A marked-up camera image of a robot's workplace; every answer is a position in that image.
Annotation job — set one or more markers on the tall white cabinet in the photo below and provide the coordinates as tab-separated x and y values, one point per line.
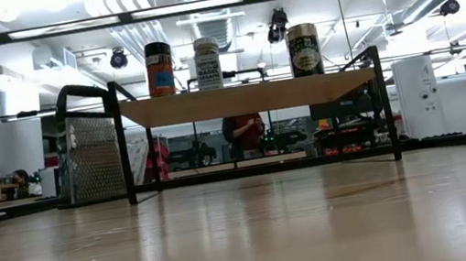
418	98

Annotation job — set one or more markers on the bagel seasoning jar white lid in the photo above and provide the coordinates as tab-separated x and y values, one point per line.
209	71

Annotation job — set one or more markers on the wooden shelf black metal legs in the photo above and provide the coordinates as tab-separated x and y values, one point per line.
247	99

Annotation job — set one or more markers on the black ceiling spotlight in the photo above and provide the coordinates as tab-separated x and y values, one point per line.
118	59
449	7
277	19

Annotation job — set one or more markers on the black background robot arm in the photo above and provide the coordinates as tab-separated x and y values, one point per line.
192	155
285	139

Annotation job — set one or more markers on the person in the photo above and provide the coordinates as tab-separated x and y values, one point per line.
247	135

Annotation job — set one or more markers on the dark background workstation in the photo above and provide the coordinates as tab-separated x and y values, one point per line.
347	122

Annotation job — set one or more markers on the orange label spice jar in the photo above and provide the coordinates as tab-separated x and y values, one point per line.
160	74

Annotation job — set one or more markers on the red background tool cart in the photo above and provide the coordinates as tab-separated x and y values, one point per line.
159	160

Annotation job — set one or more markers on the metal box grater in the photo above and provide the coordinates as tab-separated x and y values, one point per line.
94	160

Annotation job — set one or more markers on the dark spice jar gold lid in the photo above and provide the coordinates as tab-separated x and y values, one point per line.
305	57

